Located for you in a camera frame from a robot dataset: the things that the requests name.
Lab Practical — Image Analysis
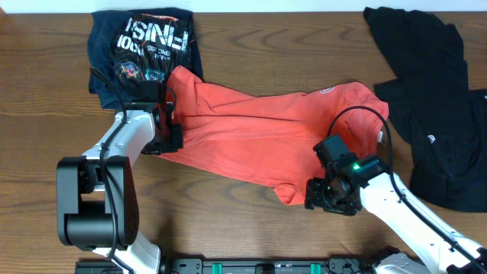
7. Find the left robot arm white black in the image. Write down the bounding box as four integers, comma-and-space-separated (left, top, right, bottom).
56, 102, 183, 274

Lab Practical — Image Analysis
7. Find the folded navy printed t-shirt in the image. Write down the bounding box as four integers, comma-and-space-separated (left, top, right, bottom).
87, 8, 203, 101

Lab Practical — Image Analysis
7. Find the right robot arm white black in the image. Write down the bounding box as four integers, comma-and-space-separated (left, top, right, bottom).
304, 153, 486, 273

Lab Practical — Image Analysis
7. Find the black garment pile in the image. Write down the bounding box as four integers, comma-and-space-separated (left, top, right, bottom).
364, 7, 486, 212

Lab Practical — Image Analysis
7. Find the red-orange t-shirt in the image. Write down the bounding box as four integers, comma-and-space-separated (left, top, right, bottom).
162, 66, 389, 206

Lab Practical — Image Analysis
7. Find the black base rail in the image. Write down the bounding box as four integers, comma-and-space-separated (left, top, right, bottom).
74, 249, 431, 274

